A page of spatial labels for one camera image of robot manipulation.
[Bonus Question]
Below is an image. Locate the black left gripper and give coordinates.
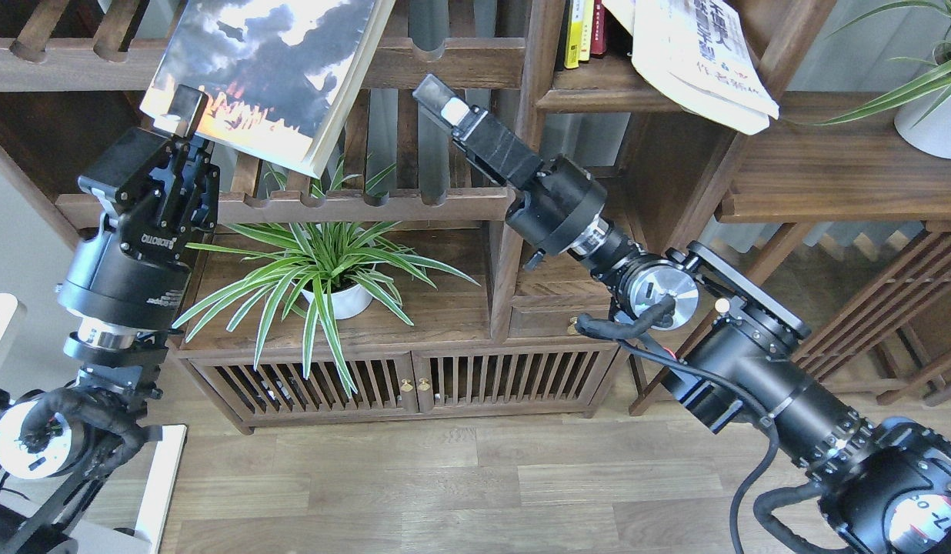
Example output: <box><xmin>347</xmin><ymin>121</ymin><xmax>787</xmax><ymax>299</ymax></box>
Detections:
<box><xmin>58</xmin><ymin>85</ymin><xmax>219</xmax><ymax>331</ymax></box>

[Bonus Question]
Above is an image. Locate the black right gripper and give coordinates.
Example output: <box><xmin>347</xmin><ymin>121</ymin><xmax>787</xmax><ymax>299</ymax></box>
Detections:
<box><xmin>412</xmin><ymin>73</ymin><xmax>609</xmax><ymax>270</ymax></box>

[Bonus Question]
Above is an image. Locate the tan paperback book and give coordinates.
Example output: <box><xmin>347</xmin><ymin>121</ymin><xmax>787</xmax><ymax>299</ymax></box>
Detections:
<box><xmin>141</xmin><ymin>1</ymin><xmax>394</xmax><ymax>178</ymax></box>

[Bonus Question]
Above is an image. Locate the large white book blue text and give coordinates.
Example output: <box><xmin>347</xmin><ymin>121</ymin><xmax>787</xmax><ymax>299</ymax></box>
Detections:
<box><xmin>603</xmin><ymin>1</ymin><xmax>780</xmax><ymax>135</ymax></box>

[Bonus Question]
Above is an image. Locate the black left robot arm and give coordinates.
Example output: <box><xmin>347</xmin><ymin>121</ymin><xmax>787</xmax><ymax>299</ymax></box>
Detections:
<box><xmin>0</xmin><ymin>85</ymin><xmax>219</xmax><ymax>553</ymax></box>

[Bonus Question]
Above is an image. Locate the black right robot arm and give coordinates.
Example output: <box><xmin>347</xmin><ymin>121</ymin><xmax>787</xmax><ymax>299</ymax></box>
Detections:
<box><xmin>413</xmin><ymin>74</ymin><xmax>951</xmax><ymax>553</ymax></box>

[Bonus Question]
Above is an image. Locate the wooden side shelf unit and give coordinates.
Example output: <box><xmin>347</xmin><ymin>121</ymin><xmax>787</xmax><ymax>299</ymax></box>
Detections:
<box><xmin>614</xmin><ymin>112</ymin><xmax>951</xmax><ymax>382</ymax></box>

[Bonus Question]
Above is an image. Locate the potted plant on side shelf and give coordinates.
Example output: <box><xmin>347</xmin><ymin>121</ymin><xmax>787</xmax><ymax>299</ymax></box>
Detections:
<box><xmin>791</xmin><ymin>1</ymin><xmax>951</xmax><ymax>160</ymax></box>

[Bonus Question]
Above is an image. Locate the yellow book spine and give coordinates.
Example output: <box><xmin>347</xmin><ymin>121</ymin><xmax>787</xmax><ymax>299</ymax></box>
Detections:
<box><xmin>559</xmin><ymin>0</ymin><xmax>586</xmax><ymax>70</ymax></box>

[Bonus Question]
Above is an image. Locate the red book spine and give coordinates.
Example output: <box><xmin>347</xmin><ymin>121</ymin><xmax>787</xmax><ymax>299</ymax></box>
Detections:
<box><xmin>589</xmin><ymin>0</ymin><xmax>608</xmax><ymax>58</ymax></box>

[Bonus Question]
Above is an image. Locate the cream book spine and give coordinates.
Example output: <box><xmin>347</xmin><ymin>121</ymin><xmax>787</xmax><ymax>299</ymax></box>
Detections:
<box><xmin>579</xmin><ymin>0</ymin><xmax>595</xmax><ymax>64</ymax></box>

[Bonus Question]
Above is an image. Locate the dark wooden bookshelf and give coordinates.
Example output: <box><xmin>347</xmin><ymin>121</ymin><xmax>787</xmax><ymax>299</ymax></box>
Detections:
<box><xmin>0</xmin><ymin>0</ymin><xmax>834</xmax><ymax>436</ymax></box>

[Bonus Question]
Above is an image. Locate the spider plant in white pot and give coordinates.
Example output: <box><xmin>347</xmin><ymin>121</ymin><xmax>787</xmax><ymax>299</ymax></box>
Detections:
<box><xmin>170</xmin><ymin>150</ymin><xmax>481</xmax><ymax>397</ymax></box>

